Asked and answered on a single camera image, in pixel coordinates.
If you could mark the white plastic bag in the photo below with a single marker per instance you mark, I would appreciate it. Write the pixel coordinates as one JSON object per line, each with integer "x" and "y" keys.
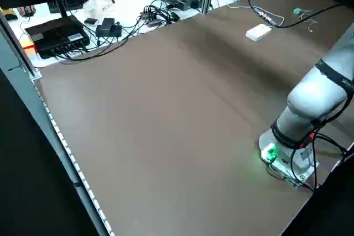
{"x": 98, "y": 5}

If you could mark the dark computer mouse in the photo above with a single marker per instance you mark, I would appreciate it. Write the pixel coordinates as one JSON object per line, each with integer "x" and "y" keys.
{"x": 26, "y": 10}

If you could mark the grey aluminium table frame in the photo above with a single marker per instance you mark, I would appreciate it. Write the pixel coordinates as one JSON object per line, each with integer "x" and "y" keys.
{"x": 47, "y": 136}

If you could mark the teal phone charger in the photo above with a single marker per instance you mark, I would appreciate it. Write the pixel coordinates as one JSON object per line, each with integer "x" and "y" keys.
{"x": 297, "y": 11}

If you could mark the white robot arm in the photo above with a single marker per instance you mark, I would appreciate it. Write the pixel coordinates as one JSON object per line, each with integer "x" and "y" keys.
{"x": 312, "y": 95}

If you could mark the black keyboard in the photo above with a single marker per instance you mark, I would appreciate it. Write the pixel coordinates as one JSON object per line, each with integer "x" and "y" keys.
{"x": 74, "y": 2}

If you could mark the black network switch box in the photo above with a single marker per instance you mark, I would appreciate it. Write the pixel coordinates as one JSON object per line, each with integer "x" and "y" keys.
{"x": 55, "y": 34}

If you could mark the small black power adapter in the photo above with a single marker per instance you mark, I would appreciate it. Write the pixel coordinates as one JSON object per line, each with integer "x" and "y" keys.
{"x": 106, "y": 27}

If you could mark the yellow and red box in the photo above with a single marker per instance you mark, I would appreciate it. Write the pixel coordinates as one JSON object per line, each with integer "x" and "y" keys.
{"x": 29, "y": 48}

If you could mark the white power strip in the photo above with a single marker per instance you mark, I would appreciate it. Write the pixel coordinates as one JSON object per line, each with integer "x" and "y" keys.
{"x": 258, "y": 32}

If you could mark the small flat black device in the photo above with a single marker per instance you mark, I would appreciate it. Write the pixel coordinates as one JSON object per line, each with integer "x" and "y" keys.
{"x": 90, "y": 21}

